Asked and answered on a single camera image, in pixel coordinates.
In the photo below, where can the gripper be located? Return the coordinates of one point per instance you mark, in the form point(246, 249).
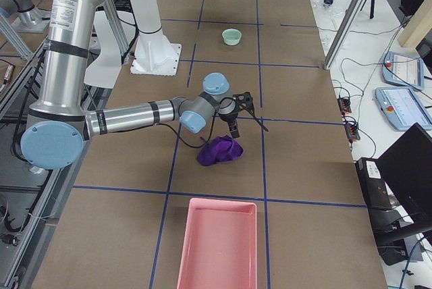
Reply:
point(229, 118)

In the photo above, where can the purple microfiber cloth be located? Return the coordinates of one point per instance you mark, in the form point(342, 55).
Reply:
point(221, 149)

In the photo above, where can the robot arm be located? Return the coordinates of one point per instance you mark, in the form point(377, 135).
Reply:
point(57, 125)
point(28, 17)

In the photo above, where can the black computer box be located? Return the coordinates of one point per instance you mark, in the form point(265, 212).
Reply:
point(373, 187)

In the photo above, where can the mint green bowl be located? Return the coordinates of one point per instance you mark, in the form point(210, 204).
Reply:
point(231, 36)

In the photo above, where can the orange black connector block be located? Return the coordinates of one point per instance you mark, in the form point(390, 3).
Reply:
point(344, 105)

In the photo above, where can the pink plastic tray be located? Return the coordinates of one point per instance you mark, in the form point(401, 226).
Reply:
point(220, 245)

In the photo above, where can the near teach pendant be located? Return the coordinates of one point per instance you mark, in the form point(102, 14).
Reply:
point(400, 107)

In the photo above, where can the teach pendant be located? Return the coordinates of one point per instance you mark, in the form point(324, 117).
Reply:
point(401, 70)
point(400, 107)

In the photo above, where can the black monitor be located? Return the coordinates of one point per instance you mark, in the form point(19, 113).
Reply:
point(406, 168)

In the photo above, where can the far teach pendant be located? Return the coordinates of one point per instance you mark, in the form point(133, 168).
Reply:
point(401, 70)

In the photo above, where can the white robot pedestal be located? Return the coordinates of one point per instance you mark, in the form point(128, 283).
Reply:
point(154, 53)

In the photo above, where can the aluminium frame post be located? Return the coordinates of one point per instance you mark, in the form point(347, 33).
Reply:
point(342, 32)

